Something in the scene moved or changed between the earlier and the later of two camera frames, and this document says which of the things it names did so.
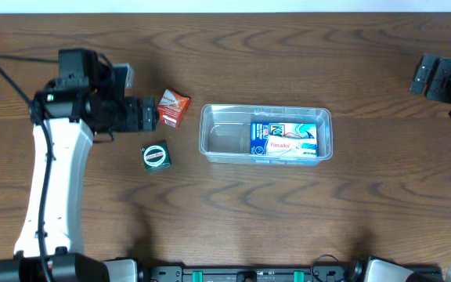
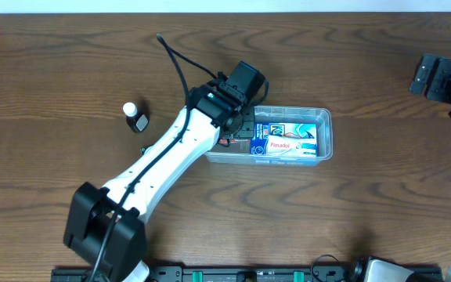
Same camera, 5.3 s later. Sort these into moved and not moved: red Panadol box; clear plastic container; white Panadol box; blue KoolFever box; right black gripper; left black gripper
Moved: red Panadol box; left black gripper
Not moved: white Panadol box; right black gripper; clear plastic container; blue KoolFever box
